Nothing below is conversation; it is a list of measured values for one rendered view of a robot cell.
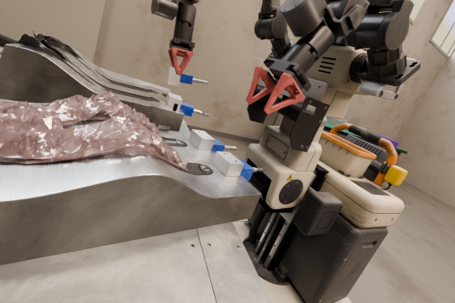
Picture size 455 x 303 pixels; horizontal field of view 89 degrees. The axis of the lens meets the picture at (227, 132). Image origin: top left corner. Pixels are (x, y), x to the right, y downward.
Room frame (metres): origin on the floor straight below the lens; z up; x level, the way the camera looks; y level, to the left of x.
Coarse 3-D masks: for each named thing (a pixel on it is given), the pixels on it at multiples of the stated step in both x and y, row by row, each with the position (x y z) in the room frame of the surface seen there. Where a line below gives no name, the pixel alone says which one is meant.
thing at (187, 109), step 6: (168, 96) 0.63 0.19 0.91; (174, 96) 0.63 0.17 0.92; (168, 102) 0.61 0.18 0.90; (174, 102) 0.62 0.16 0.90; (180, 102) 0.62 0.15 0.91; (180, 108) 0.63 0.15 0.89; (186, 108) 0.64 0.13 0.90; (192, 108) 0.64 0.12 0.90; (186, 114) 0.64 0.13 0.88; (204, 114) 0.68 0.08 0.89
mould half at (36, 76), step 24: (24, 48) 0.45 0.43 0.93; (72, 48) 0.68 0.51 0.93; (0, 72) 0.43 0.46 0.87; (24, 72) 0.45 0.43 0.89; (48, 72) 0.46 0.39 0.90; (72, 72) 0.50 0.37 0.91; (0, 96) 0.43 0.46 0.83; (24, 96) 0.45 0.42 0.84; (48, 96) 0.47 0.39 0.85; (120, 96) 0.55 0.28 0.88; (168, 120) 0.58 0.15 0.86
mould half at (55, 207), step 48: (192, 144) 0.50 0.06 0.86; (0, 192) 0.16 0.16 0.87; (48, 192) 0.18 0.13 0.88; (96, 192) 0.20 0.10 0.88; (144, 192) 0.24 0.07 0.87; (192, 192) 0.28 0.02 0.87; (240, 192) 0.36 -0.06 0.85; (0, 240) 0.16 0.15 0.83; (48, 240) 0.18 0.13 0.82; (96, 240) 0.21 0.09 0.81
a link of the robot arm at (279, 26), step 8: (264, 0) 0.95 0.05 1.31; (272, 0) 0.93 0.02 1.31; (264, 8) 0.95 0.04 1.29; (272, 8) 0.93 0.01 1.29; (264, 16) 0.97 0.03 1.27; (280, 16) 0.93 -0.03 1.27; (256, 24) 0.98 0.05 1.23; (272, 24) 0.91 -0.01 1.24; (280, 24) 0.93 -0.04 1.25; (256, 32) 0.98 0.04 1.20; (272, 32) 0.91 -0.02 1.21; (280, 32) 0.94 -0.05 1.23
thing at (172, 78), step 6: (168, 72) 0.73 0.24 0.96; (174, 72) 0.72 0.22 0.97; (168, 78) 0.71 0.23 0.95; (174, 78) 0.72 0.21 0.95; (180, 78) 0.73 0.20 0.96; (186, 78) 0.74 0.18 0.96; (192, 78) 0.75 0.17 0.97; (168, 84) 0.71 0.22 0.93; (174, 84) 0.72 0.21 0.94; (204, 84) 0.78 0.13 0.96
